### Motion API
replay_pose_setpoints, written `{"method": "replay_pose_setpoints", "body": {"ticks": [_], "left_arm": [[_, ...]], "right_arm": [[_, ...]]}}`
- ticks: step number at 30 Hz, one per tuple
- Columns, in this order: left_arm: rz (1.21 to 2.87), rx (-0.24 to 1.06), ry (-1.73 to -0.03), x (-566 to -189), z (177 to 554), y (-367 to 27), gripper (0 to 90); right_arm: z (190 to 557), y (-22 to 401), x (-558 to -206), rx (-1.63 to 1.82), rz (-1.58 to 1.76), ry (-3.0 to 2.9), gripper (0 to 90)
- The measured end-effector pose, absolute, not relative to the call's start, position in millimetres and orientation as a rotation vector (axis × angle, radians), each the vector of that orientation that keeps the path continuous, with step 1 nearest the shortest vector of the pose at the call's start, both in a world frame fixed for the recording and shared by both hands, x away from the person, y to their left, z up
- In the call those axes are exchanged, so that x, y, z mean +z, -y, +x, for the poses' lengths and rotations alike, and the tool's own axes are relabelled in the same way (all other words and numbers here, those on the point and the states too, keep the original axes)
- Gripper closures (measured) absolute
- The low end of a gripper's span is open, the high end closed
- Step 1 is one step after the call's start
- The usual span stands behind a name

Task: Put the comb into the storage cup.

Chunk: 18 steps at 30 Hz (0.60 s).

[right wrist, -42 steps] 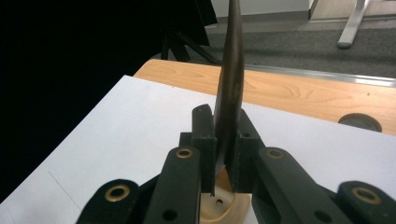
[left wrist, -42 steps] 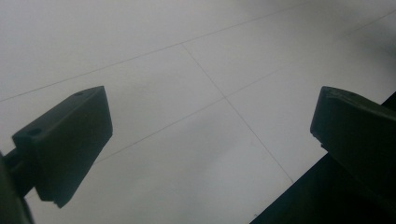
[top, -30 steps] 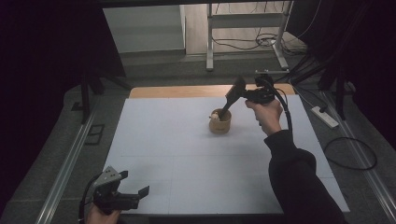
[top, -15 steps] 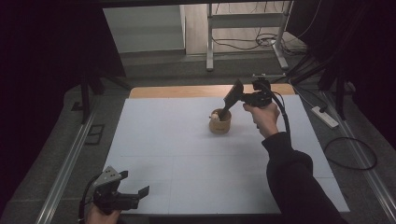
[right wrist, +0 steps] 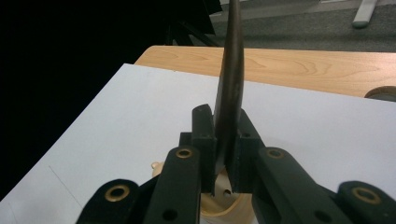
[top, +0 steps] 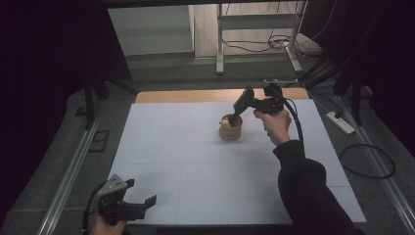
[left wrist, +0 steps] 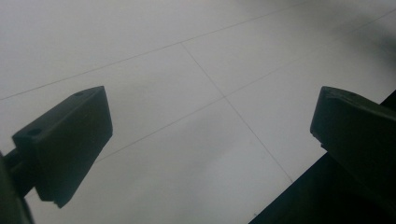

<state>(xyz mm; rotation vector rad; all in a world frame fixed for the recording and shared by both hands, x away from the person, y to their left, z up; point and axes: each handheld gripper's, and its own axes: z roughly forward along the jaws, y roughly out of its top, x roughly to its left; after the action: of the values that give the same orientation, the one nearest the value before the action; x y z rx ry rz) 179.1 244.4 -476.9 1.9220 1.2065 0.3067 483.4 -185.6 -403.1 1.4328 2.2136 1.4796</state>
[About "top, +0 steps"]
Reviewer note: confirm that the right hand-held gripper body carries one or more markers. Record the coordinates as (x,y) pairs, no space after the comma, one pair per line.
(272,103)

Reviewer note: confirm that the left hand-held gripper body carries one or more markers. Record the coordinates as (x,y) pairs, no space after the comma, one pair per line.
(114,205)

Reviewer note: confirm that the person's right hand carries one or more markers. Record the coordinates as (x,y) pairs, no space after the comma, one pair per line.
(277,125)

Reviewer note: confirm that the person's left hand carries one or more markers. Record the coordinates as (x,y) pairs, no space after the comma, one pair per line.
(104,228)

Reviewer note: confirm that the small beige figure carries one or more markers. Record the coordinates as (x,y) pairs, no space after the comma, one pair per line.
(224,122)

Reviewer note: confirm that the white table cover board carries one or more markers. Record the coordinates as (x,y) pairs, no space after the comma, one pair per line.
(195,169)

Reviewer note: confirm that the white power strip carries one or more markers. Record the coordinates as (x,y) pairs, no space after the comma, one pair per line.
(341,123)

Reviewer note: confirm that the black tripod stand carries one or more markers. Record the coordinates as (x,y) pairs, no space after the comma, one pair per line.
(357,101)
(89,104)

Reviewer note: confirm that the small black floor plate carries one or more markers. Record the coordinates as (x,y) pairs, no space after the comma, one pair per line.
(80,112)

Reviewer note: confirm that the dark curtain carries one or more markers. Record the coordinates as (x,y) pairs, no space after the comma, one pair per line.
(39,65)
(388,49)

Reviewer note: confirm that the black floor socket frame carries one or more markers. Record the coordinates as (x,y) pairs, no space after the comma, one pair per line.
(93,148)

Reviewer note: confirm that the aluminium rail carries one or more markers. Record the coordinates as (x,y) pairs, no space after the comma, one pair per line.
(388,182)
(70,176)

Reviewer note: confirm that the white metal stand frame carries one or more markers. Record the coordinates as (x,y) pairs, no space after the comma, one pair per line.
(220,49)

